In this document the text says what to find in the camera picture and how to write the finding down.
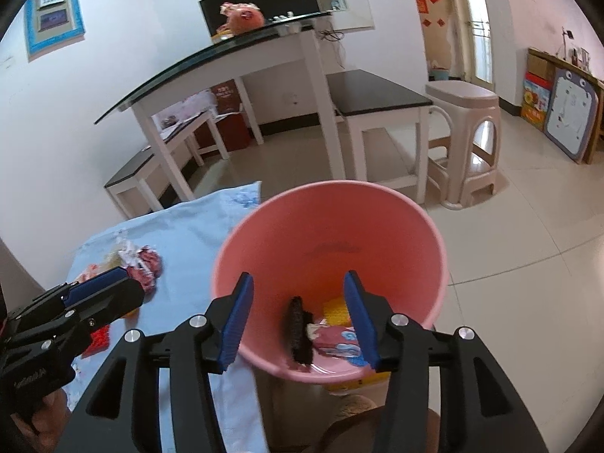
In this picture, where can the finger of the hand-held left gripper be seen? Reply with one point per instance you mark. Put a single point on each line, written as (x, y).
(96, 285)
(113, 298)

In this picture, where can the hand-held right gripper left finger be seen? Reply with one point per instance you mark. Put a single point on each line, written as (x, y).
(238, 321)

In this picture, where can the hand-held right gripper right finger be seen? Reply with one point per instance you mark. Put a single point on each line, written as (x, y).
(358, 321)

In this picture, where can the yellow snack wrapper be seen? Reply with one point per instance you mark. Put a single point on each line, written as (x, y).
(337, 311)

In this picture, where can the pink blue printed wrapper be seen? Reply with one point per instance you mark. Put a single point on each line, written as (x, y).
(337, 342)

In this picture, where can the red textured snack wrapper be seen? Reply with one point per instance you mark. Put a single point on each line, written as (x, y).
(99, 339)

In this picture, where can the wrappers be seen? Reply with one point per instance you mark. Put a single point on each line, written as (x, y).
(148, 264)

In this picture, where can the pink plastic bucket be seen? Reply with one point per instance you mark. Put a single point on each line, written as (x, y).
(330, 226)

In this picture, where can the person's left hand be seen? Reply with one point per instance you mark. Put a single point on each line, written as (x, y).
(47, 415)

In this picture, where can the yellow box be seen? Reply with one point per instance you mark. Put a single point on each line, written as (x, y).
(344, 387)

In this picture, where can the beige fuzzy object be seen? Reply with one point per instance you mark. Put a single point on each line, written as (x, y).
(354, 403)

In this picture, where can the light blue cloth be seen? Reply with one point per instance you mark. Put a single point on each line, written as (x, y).
(188, 245)

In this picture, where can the low black-top bench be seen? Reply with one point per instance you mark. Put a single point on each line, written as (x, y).
(134, 167)

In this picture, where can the white bench with papers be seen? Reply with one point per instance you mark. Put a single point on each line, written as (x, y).
(198, 125)

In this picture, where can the dark red box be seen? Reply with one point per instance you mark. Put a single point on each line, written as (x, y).
(231, 127)

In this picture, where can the pink printed plastic bag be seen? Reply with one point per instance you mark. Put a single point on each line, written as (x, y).
(188, 106)

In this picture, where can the black-top white bench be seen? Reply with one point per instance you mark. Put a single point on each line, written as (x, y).
(377, 92)

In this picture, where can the beige plastic stool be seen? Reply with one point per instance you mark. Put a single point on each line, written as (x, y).
(460, 96)

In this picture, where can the light blue basket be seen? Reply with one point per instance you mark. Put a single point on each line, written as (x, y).
(439, 75)

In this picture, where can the glass-top white table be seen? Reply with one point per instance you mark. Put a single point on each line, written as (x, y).
(292, 47)

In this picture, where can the colourful printed box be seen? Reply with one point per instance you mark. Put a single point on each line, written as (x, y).
(535, 101)

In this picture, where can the grey framed drawing board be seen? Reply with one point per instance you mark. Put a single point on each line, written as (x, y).
(571, 113)

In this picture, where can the pink plush toy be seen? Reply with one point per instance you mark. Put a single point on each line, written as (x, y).
(243, 18)

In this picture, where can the wooden cabinet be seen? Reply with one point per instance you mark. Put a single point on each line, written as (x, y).
(538, 61)

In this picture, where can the black desk stand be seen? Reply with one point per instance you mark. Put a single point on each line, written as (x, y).
(568, 37)

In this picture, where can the blue framed wall picture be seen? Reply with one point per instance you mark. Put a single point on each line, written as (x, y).
(33, 33)

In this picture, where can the small red paper wall decoration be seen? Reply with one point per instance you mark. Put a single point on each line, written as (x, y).
(421, 4)

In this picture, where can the white door frame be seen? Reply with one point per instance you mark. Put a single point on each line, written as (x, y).
(472, 19)

